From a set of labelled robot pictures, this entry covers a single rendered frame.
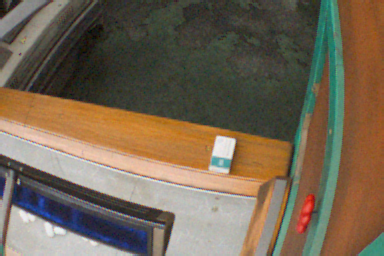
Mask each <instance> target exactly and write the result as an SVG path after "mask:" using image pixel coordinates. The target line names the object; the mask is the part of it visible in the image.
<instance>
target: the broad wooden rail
mask: <svg viewBox="0 0 384 256"><path fill-rule="evenodd" d="M0 132H3V133H7V134H9V135H11V136H15V137H18V138H19V139H24V140H27V141H29V142H31V143H36V144H39V145H41V146H44V147H46V148H49V149H51V150H55V151H59V152H63V153H66V154H69V155H72V156H75V157H78V158H81V159H84V160H87V161H90V162H92V163H95V164H98V165H101V166H105V167H108V168H112V169H116V170H120V171H123V172H127V173H131V174H134V175H137V176H140V177H143V178H148V179H152V180H157V181H160V182H165V183H169V184H174V185H178V186H185V187H191V188H196V189H199V190H204V191H213V192H217V193H221V194H222V193H225V194H229V195H237V196H245V197H253V198H257V195H258V190H259V186H260V185H262V184H264V183H266V182H267V181H269V180H270V179H272V178H273V177H274V176H285V177H289V174H290V168H291V163H292V157H293V152H294V143H291V142H290V143H288V142H284V141H281V140H277V139H268V138H265V137H260V136H256V135H252V134H244V133H239V132H235V131H230V130H226V129H221V128H216V127H212V126H206V125H201V124H197V123H192V122H187V121H183V120H173V119H169V118H164V117H159V116H155V115H149V114H145V113H140V112H132V111H128V110H124V109H120V108H112V107H108V106H104V105H103V106H100V105H96V104H93V103H91V104H89V103H86V102H79V101H76V100H70V99H64V98H58V97H55V96H53V97H52V96H49V95H47V96H46V95H44V94H42V95H41V94H39V93H37V94H36V93H34V92H33V93H31V92H26V91H21V90H17V89H15V90H14V89H10V88H6V87H4V88H3V87H0ZM216 136H224V137H228V138H233V139H236V146H235V150H234V155H233V158H232V163H231V167H230V171H229V174H226V173H222V172H218V171H210V163H211V159H212V155H213V150H214V147H215V139H216Z"/></svg>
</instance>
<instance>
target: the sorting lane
mask: <svg viewBox="0 0 384 256"><path fill-rule="evenodd" d="M0 154H2V155H5V156H8V157H10V158H12V159H14V160H17V161H19V162H23V163H25V164H28V165H30V166H32V167H35V168H37V169H40V170H42V171H45V172H47V173H50V174H52V175H55V176H58V177H61V178H64V179H66V180H68V181H70V182H73V183H75V184H78V185H82V186H84V187H88V188H91V189H93V190H95V191H98V192H101V193H104V194H108V195H111V196H115V197H117V198H120V199H122V200H126V201H129V202H133V203H138V204H141V205H145V206H149V207H153V208H157V209H161V210H163V211H165V210H166V211H169V212H173V213H175V217H176V219H175V222H174V225H173V227H172V228H173V230H172V233H171V236H170V241H169V243H168V248H167V251H166V255H165V256H239V255H240V252H241V249H242V245H243V241H244V239H245V237H246V234H247V231H248V226H249V222H250V219H251V217H252V213H253V209H254V206H255V200H256V198H253V197H245V196H237V195H229V194H225V193H222V194H221V193H217V192H213V191H204V190H199V189H196V188H191V187H185V186H178V185H174V184H169V183H165V182H160V181H157V180H152V179H148V178H143V177H140V176H137V175H134V174H131V173H127V172H123V171H120V170H116V169H112V168H108V167H105V166H101V165H98V164H95V163H92V162H90V161H87V160H84V159H81V158H78V157H75V156H72V155H69V154H66V153H63V152H59V151H55V150H51V149H49V148H46V147H44V146H41V145H39V144H36V143H31V142H29V141H27V140H24V139H19V138H18V137H15V136H11V135H9V134H7V133H3V132H0ZM19 212H20V209H18V208H16V207H14V206H13V209H12V214H11V220H10V227H9V232H8V239H7V240H8V241H7V247H9V248H11V249H13V250H14V251H16V252H18V253H20V254H22V255H24V256H136V255H132V254H129V253H126V252H123V251H120V250H116V249H113V248H110V247H107V246H104V245H101V244H99V245H97V246H93V245H92V244H91V242H90V240H89V241H85V240H84V239H83V238H82V237H80V236H78V235H75V234H73V233H71V232H69V231H66V234H65V235H62V234H61V235H59V234H56V233H55V232H54V228H55V227H56V226H54V225H52V224H51V225H52V228H53V232H54V236H53V237H49V236H48V234H47V232H46V229H45V226H44V224H45V223H46V221H44V220H41V219H39V218H37V217H35V221H33V222H32V221H30V219H29V222H28V223H26V222H24V221H23V219H22V218H21V216H20V213H19Z"/></svg>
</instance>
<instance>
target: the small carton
mask: <svg viewBox="0 0 384 256"><path fill-rule="evenodd" d="M235 146H236V139H233V138H228V137H224V136H216V139H215V147H214V150H213V155H212V159H211V163H210V171H218V172H222V173H226V174H229V171H230V167H231V163H232V158H233V155H234V150H235Z"/></svg>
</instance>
